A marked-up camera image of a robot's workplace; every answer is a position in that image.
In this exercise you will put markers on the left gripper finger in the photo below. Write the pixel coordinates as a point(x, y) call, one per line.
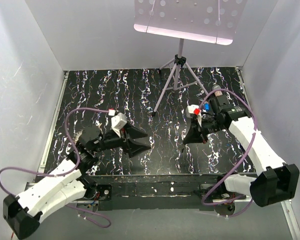
point(134, 148)
point(132, 133)

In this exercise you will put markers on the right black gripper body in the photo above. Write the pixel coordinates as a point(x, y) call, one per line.
point(211, 125)

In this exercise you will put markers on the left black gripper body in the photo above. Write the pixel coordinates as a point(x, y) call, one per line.
point(112, 140)

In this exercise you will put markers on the large toothed keyring disc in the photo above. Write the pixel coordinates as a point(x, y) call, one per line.
point(77, 136)

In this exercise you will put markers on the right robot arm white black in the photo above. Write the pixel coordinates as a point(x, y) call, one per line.
point(276, 181)

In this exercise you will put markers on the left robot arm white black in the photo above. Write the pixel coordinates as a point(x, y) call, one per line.
point(25, 211)

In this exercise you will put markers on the glitter toy microphone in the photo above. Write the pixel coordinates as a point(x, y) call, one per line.
point(217, 90)

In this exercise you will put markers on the lilac music stand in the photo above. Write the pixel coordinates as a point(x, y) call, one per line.
point(207, 21)

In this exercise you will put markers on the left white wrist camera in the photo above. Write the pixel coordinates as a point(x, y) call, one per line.
point(118, 121)

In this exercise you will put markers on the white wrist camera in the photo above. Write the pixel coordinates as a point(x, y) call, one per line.
point(194, 112)
point(118, 121)

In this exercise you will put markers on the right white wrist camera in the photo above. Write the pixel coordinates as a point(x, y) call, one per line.
point(194, 112)

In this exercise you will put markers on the black front rail base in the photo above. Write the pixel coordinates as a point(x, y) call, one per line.
point(149, 192)

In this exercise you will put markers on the aluminium frame rail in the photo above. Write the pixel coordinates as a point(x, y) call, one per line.
point(174, 218)

